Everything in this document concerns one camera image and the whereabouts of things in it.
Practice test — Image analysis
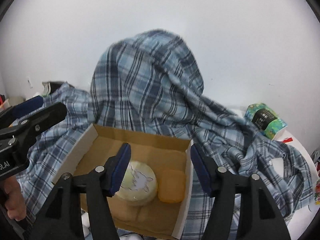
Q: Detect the floral enamel mug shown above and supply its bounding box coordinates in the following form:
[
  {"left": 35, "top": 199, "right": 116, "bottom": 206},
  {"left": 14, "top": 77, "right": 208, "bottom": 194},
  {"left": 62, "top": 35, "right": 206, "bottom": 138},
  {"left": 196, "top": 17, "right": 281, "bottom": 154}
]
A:
[{"left": 310, "top": 149, "right": 320, "bottom": 213}]

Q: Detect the large white plastic bottle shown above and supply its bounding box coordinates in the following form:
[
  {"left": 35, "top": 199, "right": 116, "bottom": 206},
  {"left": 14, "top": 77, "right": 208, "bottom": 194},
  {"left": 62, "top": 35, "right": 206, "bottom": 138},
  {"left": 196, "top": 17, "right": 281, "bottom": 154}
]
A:
[{"left": 81, "top": 212, "right": 90, "bottom": 237}]

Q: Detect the blue plaid shirt cloth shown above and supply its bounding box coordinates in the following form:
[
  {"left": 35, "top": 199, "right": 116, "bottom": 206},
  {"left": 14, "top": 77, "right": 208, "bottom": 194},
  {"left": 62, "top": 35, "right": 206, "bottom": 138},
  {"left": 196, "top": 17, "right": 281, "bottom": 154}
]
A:
[{"left": 18, "top": 30, "right": 312, "bottom": 239}]

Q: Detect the person left hand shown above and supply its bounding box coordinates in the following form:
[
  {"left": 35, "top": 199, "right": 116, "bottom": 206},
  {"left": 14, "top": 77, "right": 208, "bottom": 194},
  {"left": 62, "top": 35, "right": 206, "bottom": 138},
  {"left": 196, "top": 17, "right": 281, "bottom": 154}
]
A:
[{"left": 2, "top": 176, "right": 26, "bottom": 221}]

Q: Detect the grey box at wall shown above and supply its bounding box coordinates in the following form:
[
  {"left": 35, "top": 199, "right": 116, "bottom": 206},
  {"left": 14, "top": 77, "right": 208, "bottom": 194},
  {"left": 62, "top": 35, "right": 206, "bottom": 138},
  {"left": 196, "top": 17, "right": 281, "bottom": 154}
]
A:
[{"left": 42, "top": 81, "right": 67, "bottom": 96}]

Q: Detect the green tissue pack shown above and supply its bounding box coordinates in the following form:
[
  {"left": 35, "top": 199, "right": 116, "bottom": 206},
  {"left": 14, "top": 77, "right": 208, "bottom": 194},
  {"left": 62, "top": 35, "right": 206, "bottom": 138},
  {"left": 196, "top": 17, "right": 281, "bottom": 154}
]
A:
[{"left": 244, "top": 103, "right": 287, "bottom": 140}]

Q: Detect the cream round tin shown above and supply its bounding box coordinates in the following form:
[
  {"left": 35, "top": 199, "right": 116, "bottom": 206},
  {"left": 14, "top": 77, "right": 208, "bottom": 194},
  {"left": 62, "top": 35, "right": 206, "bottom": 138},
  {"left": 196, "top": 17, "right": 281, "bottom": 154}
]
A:
[{"left": 116, "top": 161, "right": 158, "bottom": 206}]

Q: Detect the white cardboard tray box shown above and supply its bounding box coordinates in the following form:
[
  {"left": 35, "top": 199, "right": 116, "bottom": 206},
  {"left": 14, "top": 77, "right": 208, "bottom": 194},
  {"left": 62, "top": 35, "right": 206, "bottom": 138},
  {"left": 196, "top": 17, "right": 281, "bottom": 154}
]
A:
[{"left": 52, "top": 124, "right": 193, "bottom": 239}]

